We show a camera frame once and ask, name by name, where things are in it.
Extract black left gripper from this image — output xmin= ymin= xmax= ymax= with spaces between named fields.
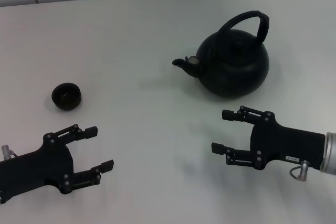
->
xmin=0 ymin=123 xmax=115 ymax=204

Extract left gripper silver cable plug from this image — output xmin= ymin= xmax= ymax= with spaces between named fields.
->
xmin=1 ymin=144 xmax=17 ymax=161

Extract small black teacup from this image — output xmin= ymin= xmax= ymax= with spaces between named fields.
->
xmin=51 ymin=83 xmax=82 ymax=111

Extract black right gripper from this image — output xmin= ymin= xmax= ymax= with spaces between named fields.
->
xmin=211 ymin=105 xmax=327 ymax=170

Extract black round teapot with handle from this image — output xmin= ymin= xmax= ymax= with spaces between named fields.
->
xmin=172 ymin=10 xmax=270 ymax=101

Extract right gripper silver cable plug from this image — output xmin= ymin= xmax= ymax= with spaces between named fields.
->
xmin=288 ymin=159 xmax=310 ymax=182

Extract gripper silver cable plug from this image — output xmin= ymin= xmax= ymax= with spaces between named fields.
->
xmin=1 ymin=144 xmax=17 ymax=161
xmin=288 ymin=159 xmax=310 ymax=182

